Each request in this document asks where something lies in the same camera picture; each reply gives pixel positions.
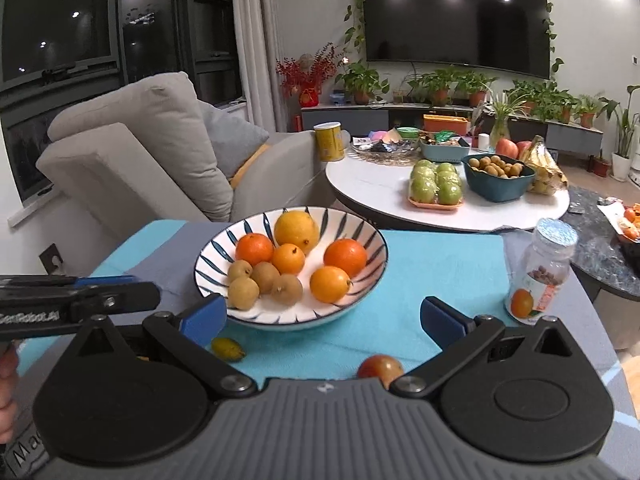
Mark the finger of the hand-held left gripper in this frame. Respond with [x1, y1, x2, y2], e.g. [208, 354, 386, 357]
[75, 275, 137, 287]
[67, 281, 162, 323]

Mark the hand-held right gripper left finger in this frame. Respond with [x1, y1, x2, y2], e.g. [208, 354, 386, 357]
[65, 294, 258, 401]

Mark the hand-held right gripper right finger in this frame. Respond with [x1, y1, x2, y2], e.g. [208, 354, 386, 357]
[390, 296, 583, 401]

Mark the white blue striped bowl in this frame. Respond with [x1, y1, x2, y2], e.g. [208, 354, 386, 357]
[194, 206, 389, 332]

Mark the small orange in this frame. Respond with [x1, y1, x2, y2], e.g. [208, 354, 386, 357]
[272, 243, 306, 276]

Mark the large deep orange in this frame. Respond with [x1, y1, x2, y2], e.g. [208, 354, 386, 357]
[323, 238, 368, 279]

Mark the light orange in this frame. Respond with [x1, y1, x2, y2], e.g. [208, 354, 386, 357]
[309, 266, 352, 304]

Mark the yellow lemon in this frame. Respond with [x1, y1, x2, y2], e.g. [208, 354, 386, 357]
[274, 211, 321, 257]

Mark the person's left hand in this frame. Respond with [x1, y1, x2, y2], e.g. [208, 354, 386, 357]
[0, 344, 20, 443]

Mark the small green jujube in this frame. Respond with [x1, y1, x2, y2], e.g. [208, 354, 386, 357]
[211, 338, 247, 361]

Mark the clear bottle with orange label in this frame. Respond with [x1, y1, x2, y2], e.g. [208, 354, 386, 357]
[504, 218, 579, 325]

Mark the grey sofa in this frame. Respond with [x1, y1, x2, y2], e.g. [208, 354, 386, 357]
[36, 71, 341, 241]

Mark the pack of green apples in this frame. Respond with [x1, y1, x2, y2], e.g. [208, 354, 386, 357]
[408, 159, 465, 209]

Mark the teal bowl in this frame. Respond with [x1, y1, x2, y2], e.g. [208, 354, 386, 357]
[461, 154, 537, 203]

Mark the round white table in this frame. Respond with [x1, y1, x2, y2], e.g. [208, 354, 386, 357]
[325, 152, 571, 233]

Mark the light grey back cushion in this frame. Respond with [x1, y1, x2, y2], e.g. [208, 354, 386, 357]
[47, 71, 235, 223]

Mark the yellow pillow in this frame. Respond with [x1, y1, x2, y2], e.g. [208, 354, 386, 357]
[229, 142, 271, 190]

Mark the heap of small longans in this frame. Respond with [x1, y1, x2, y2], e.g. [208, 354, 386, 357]
[467, 155, 526, 179]

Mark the teal basket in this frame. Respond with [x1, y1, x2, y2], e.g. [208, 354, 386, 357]
[419, 136, 472, 163]

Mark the dark marble table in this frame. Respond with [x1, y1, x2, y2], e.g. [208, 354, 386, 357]
[567, 185, 640, 301]

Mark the grey blue pillow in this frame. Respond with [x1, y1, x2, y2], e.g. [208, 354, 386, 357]
[200, 102, 271, 181]

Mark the glass plate of snacks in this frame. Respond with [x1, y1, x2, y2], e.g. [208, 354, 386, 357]
[352, 137, 421, 157]

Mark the bunch of bananas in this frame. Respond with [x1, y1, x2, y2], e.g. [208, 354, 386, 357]
[525, 135, 571, 196]

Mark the orange box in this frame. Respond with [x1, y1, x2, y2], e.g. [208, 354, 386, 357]
[423, 114, 471, 136]

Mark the glass vase with plant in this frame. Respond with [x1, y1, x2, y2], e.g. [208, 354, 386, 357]
[480, 92, 531, 148]

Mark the yellow can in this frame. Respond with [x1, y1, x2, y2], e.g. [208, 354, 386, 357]
[313, 121, 346, 162]

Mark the grey tv cabinet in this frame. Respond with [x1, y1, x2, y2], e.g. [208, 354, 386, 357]
[300, 102, 606, 161]

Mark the green potted plant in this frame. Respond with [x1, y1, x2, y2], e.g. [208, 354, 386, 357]
[335, 60, 391, 106]
[457, 70, 498, 108]
[575, 94, 603, 128]
[542, 89, 581, 123]
[407, 67, 466, 107]
[505, 80, 551, 116]

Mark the tall leafy potted plant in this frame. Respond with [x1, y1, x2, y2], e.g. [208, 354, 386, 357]
[600, 85, 640, 181]

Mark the red flower arrangement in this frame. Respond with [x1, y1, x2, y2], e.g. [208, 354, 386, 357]
[276, 42, 346, 98]

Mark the dark window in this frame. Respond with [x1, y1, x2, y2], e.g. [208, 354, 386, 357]
[0, 0, 246, 211]

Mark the white curtain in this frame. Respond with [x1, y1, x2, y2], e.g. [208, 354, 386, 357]
[230, 0, 301, 133]

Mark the hanging green vine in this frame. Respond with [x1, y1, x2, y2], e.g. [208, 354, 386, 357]
[344, 0, 368, 56]
[542, 0, 566, 78]

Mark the dark wall socket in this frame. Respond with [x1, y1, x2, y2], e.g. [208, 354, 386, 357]
[39, 242, 66, 276]

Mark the black wall television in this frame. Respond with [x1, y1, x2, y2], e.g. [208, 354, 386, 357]
[361, 0, 551, 80]

